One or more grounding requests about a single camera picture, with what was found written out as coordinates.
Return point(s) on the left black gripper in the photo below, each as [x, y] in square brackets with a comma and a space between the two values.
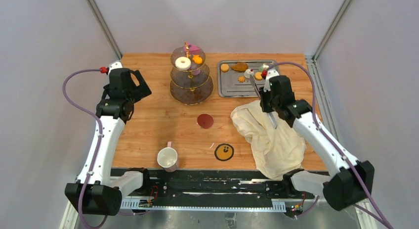
[142, 90]

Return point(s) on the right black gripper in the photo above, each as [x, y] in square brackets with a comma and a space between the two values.
[265, 108]

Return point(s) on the green cupcake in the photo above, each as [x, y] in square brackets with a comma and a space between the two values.
[263, 67]

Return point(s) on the white cupcake with cherry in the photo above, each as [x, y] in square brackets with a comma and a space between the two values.
[249, 73]

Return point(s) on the metal baking tray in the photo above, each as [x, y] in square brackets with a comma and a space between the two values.
[228, 85]

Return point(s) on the white ring donut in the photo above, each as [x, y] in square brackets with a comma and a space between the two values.
[183, 63]

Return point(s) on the three-tier glass cake stand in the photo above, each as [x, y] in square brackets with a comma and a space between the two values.
[186, 88]

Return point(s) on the orange pastry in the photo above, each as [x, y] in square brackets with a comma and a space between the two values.
[197, 59]

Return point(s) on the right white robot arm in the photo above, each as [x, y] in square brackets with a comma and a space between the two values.
[349, 180]

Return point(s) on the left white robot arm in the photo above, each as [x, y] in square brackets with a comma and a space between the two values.
[93, 192]

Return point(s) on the orange macaron middle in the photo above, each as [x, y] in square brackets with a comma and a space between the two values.
[258, 76]

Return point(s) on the orange macaron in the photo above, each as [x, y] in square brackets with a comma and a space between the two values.
[224, 67]
[258, 76]

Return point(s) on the small orange cookie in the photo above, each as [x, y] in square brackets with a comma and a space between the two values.
[241, 79]

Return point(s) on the brown croissant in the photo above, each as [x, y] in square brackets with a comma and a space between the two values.
[240, 67]

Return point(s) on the orange macaron top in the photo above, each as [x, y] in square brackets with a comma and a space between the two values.
[224, 67]

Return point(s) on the cream cloth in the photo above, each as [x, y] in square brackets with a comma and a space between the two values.
[276, 151]

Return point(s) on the red round coaster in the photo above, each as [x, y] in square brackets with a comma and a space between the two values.
[205, 121]

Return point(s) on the yellow smiley coaster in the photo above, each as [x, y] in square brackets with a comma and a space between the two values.
[224, 152]

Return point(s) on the pink mug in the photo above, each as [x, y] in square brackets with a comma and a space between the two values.
[168, 158]

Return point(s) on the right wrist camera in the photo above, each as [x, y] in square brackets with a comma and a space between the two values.
[269, 75]

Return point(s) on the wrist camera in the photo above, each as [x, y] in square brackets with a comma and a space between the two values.
[113, 66]
[269, 75]

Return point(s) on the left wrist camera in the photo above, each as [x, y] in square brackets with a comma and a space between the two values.
[113, 66]

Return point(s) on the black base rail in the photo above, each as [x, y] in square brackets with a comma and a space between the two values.
[214, 190]

